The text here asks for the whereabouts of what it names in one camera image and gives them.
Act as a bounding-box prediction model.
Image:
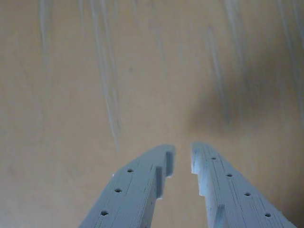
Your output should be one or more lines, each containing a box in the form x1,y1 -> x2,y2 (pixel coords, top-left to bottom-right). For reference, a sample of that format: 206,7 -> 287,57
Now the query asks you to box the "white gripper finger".
191,141 -> 297,228
78,143 -> 177,228

